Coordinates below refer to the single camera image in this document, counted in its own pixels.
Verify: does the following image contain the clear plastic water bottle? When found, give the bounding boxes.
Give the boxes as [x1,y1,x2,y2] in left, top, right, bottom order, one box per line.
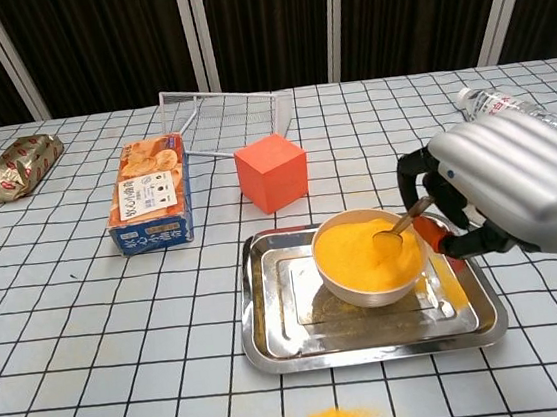
[454,76,557,166]

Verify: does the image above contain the white wire mesh basket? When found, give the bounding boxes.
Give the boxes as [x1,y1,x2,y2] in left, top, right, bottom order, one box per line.
[158,76,300,166]

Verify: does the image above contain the gold foil snack bag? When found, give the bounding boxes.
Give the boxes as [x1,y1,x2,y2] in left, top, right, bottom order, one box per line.
[0,131,71,203]

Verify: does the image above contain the metal spoon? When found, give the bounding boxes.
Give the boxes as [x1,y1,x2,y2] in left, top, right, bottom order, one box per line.
[368,196,441,259]

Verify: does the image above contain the yellow powder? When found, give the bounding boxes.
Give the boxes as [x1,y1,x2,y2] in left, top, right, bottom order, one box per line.
[310,207,428,299]

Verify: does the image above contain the white grid-pattern tablecloth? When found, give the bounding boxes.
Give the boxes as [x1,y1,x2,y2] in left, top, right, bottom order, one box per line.
[0,57,557,417]

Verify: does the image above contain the beige bowl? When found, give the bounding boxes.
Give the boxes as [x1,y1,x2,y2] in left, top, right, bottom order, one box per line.
[307,201,436,315]

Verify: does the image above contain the rectangular steel tray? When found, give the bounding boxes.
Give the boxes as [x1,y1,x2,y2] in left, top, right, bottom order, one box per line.
[229,202,513,379]

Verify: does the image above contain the orange blue cookie box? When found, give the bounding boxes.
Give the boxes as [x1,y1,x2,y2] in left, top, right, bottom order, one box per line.
[98,132,199,260]

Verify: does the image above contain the orange cube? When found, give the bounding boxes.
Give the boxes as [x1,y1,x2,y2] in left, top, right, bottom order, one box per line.
[231,130,314,219]

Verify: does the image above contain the dark folding screen white frames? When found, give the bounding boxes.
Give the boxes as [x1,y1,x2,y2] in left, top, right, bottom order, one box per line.
[0,0,557,128]

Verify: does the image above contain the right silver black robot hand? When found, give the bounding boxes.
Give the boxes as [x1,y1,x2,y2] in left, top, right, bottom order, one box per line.
[391,108,557,271]

